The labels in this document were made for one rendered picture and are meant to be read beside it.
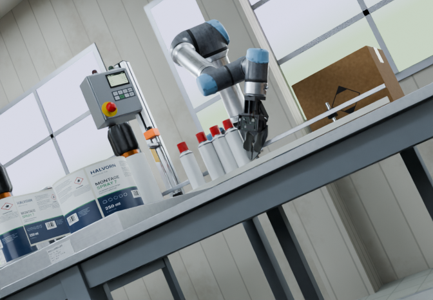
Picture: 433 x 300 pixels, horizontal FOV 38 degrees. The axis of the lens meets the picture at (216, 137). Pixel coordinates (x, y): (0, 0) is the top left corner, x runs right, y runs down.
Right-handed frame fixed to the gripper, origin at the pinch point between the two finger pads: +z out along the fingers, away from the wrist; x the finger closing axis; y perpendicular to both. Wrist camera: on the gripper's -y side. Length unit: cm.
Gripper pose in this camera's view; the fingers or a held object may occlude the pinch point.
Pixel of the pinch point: (252, 156)
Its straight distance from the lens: 209.3
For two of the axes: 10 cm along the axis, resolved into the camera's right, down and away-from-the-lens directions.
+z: -0.6, 10.0, 0.6
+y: -3.9, 0.3, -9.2
